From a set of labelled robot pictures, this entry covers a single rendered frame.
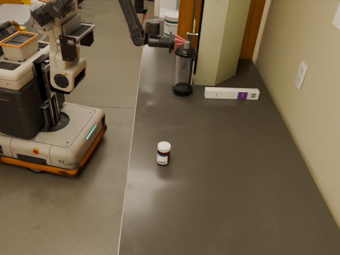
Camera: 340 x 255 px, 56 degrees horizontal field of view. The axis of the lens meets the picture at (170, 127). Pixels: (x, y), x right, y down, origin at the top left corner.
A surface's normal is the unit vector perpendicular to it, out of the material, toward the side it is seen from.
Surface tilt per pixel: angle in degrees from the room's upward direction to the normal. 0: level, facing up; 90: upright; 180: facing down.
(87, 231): 0
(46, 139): 0
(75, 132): 0
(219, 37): 90
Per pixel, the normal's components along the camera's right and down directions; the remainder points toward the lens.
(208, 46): 0.02, 0.60
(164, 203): 0.07, -0.80
